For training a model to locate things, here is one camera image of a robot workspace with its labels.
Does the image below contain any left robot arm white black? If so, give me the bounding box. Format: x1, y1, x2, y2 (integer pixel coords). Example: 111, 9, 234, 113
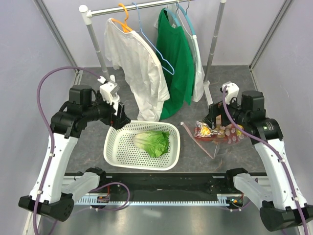
18, 82, 131, 222

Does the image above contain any green t-shirt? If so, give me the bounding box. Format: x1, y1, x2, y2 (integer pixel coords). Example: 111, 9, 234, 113
156, 8, 194, 119

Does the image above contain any white perforated plastic basket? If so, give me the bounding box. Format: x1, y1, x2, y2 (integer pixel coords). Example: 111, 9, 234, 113
103, 120, 180, 171

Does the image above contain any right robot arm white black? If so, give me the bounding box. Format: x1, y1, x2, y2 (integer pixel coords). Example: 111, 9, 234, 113
204, 87, 313, 235

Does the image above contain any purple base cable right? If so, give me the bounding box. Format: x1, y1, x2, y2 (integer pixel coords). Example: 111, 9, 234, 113
219, 193, 254, 212

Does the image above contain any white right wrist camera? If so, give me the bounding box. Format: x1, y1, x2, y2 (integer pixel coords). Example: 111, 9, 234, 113
221, 81, 240, 104

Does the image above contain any light blue wire hanger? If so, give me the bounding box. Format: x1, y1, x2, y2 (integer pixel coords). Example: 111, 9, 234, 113
132, 2, 175, 76

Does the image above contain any green lettuce head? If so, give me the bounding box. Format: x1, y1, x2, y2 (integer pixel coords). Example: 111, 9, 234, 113
133, 131, 170, 158

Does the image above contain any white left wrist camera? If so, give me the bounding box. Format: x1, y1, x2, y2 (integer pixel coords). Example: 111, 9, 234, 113
97, 75, 120, 105

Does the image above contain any red plastic lobster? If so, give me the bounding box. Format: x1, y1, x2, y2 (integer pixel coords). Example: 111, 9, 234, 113
194, 121, 245, 144

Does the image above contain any white t-shirt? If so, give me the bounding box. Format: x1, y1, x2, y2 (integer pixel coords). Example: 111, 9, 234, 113
104, 18, 170, 121

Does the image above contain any clear pink zip bag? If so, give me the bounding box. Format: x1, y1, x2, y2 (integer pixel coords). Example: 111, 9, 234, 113
180, 121, 245, 159

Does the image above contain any brown longan bunch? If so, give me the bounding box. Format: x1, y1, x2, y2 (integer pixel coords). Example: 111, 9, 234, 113
216, 124, 233, 138

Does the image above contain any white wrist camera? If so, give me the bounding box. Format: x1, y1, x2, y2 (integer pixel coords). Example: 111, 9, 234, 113
221, 81, 240, 104
97, 75, 120, 105

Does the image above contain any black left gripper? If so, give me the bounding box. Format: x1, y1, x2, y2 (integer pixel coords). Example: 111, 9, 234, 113
83, 91, 130, 130

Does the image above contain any teal clothes hanger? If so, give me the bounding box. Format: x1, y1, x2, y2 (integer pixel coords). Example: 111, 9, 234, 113
166, 3, 196, 38

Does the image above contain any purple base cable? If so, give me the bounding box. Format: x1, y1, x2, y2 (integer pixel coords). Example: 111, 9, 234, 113
73, 181, 131, 212
219, 193, 254, 212

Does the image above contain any grey white clothes rack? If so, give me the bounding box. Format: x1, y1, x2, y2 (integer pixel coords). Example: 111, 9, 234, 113
79, 0, 227, 105

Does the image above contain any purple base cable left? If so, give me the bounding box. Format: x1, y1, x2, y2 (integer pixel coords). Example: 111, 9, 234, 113
73, 181, 131, 212

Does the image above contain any white garment on right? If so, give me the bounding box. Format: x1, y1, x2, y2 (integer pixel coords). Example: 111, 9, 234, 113
164, 4, 204, 102

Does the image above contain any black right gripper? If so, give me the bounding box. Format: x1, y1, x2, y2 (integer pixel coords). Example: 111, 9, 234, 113
202, 94, 249, 130

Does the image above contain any orange clothes hanger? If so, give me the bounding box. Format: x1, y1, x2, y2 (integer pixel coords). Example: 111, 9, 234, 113
111, 3, 134, 33

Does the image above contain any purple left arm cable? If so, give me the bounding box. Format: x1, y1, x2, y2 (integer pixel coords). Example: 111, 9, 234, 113
33, 66, 103, 235

